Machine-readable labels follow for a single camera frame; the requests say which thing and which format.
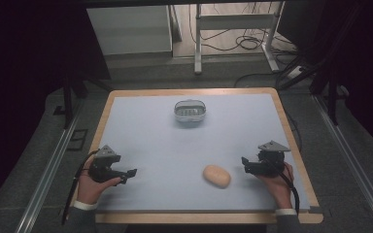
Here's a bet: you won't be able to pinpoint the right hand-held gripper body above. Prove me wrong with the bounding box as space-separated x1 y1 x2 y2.
257 140 291 179

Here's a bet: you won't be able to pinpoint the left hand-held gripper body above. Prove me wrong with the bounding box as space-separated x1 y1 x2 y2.
88 144 124 184

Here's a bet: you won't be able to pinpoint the person's left hand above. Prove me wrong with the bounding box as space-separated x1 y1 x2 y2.
76 158 123 206

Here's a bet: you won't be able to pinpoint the person's right hand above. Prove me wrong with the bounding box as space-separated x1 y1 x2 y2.
255 162 295 211

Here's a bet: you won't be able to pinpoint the light blue table mat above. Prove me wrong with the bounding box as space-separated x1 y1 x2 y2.
95 93 312 214

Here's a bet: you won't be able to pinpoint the black tripod stand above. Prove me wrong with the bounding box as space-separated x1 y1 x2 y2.
309 61 351 127
52 75 111 130

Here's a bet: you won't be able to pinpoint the grey oval soap dish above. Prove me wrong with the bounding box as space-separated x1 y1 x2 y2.
173 98 207 123

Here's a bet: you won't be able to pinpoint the white power strip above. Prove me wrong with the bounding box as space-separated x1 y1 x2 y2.
286 65 306 81

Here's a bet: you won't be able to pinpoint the white cabinet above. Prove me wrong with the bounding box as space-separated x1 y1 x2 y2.
85 4 174 56

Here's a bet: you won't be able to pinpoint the white metal stand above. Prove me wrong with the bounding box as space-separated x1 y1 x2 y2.
193 0 285 76

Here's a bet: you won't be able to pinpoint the left hand-held gripper cable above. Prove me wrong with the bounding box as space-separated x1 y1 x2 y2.
60 150 101 226

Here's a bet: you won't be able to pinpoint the hand-held gripper cable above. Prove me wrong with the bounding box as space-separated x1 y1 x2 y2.
270 159 301 217
60 150 101 226

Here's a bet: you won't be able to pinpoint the right hand-held gripper cable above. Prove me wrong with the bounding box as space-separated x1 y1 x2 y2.
270 159 301 217

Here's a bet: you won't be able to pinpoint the aluminium floor rail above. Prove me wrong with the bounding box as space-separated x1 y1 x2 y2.
314 95 373 233
14 113 83 233

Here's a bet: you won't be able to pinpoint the black floor cables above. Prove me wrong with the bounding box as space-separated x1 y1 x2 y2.
187 1 300 89

